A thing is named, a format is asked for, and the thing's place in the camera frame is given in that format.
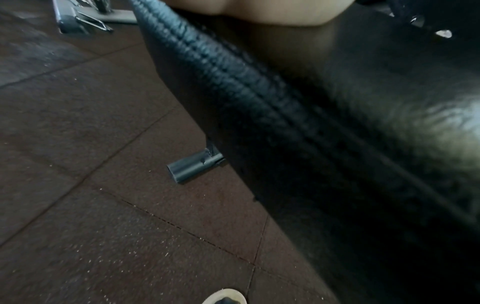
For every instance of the cream foam slipper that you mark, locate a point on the cream foam slipper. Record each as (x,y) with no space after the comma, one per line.
(213,298)

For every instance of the person's left hand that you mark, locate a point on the person's left hand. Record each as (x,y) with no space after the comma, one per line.
(262,10)

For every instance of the black padded bench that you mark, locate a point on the black padded bench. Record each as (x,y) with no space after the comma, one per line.
(337,148)

